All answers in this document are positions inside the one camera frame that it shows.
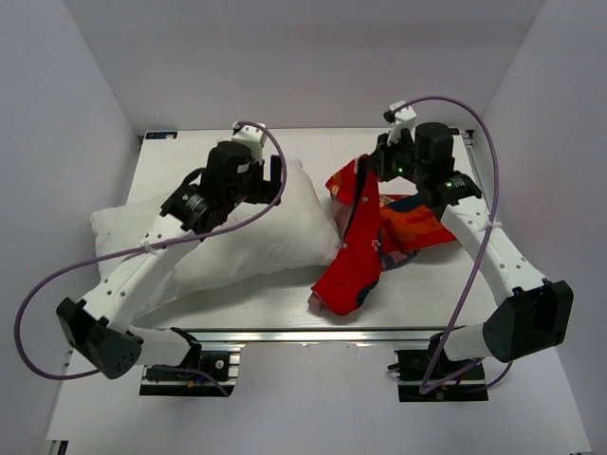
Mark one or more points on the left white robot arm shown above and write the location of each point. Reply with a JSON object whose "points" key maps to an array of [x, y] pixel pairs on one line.
{"points": [[100, 325]]}

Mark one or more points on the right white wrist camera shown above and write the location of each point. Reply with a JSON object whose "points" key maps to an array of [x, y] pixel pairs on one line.
{"points": [[401, 117]]}

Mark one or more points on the aluminium front rail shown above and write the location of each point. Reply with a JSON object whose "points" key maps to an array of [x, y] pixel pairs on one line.
{"points": [[317, 335]]}

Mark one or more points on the red pink patterned pillowcase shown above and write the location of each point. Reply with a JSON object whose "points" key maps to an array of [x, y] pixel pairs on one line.
{"points": [[378, 233]]}

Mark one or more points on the left blue table label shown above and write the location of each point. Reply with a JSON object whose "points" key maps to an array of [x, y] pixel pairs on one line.
{"points": [[160, 135]]}

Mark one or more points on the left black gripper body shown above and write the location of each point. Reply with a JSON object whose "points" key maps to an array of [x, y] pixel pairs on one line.
{"points": [[252, 190]]}

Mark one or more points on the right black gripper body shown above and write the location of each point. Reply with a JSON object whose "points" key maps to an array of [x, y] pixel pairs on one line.
{"points": [[401, 164]]}

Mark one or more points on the white pillow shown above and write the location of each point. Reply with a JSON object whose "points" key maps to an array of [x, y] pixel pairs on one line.
{"points": [[297, 233]]}

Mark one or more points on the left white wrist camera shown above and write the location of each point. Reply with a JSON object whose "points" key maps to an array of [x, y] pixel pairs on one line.
{"points": [[251, 137]]}

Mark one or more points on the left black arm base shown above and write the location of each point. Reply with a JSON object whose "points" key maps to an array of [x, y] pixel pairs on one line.
{"points": [[214, 376]]}

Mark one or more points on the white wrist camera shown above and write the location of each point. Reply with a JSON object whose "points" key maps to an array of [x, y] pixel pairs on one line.
{"points": [[401, 117], [251, 137]]}

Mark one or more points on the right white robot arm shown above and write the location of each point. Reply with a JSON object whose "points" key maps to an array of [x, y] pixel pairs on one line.
{"points": [[532, 312]]}

